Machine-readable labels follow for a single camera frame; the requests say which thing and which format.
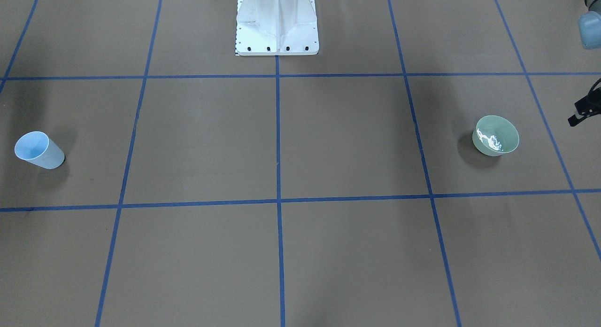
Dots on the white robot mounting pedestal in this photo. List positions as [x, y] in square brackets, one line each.
[276, 28]

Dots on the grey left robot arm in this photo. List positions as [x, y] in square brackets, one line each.
[590, 35]

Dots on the light blue plastic cup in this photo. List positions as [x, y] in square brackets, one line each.
[38, 149]

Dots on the mint green bowl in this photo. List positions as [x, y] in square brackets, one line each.
[495, 136]

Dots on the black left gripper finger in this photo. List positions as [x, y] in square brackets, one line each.
[586, 107]

